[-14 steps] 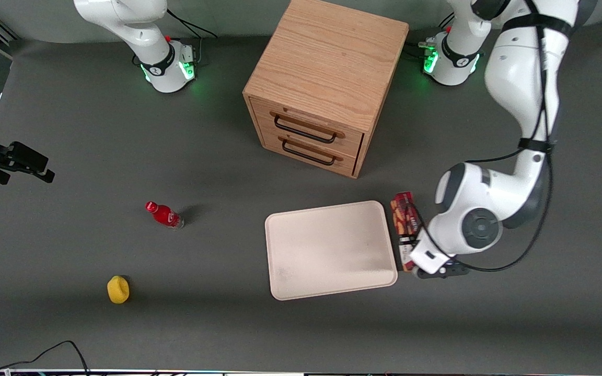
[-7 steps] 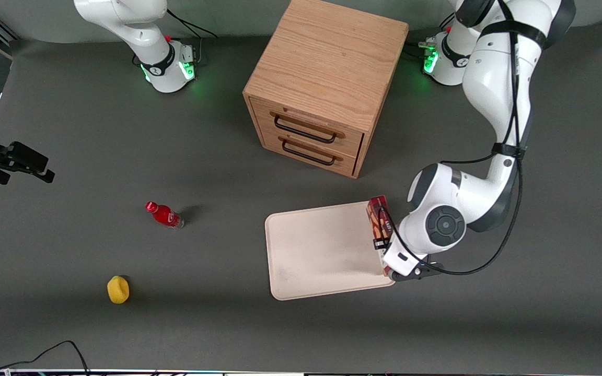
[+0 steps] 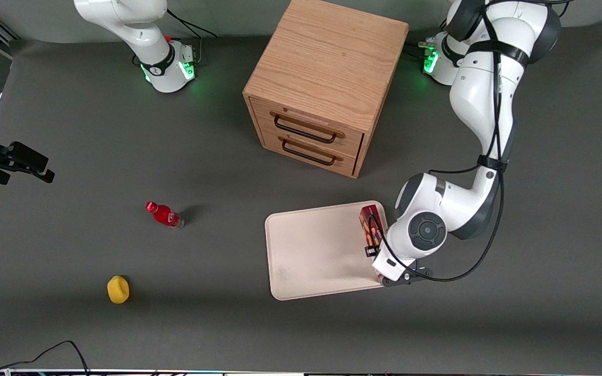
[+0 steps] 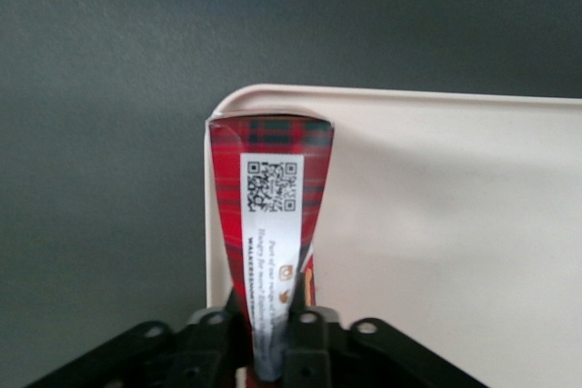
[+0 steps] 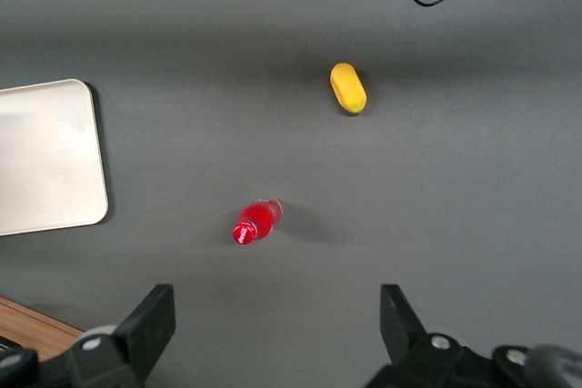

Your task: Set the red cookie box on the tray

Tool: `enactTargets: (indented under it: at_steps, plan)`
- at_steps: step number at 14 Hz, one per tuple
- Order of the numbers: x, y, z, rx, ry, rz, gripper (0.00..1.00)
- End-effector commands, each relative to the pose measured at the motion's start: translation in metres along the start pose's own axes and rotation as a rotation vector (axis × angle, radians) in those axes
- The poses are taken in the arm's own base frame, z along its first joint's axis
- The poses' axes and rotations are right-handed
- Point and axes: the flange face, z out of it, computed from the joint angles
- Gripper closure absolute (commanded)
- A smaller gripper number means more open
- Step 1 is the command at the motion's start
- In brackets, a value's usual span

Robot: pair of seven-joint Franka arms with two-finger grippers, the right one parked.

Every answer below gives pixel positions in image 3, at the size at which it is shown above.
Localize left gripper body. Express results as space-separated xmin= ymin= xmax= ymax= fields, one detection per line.
xmin=372 ymin=249 xmax=416 ymax=283

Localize red cookie box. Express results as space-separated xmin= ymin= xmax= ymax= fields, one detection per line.
xmin=359 ymin=205 xmax=388 ymax=252

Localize cream plastic tray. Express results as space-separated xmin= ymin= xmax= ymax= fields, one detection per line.
xmin=264 ymin=200 xmax=399 ymax=302

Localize red drink bottle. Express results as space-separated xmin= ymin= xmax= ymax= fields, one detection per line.
xmin=145 ymin=201 xmax=185 ymax=230

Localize yellow lemon toy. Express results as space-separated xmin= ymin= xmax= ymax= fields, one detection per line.
xmin=107 ymin=275 xmax=130 ymax=305

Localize wooden two-drawer cabinet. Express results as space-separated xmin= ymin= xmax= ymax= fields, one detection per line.
xmin=242 ymin=0 xmax=410 ymax=180

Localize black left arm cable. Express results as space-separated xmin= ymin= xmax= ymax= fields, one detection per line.
xmin=382 ymin=0 xmax=574 ymax=283

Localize dark metal drawer handle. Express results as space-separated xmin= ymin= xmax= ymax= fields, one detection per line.
xmin=273 ymin=114 xmax=338 ymax=145
xmin=281 ymin=138 xmax=337 ymax=167

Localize thin black cable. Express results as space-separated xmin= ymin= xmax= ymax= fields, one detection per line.
xmin=0 ymin=340 xmax=91 ymax=376

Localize black left base cables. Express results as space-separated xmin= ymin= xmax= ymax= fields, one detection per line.
xmin=404 ymin=15 xmax=456 ymax=59

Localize black right base cable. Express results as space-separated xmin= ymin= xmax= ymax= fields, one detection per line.
xmin=166 ymin=8 xmax=218 ymax=67

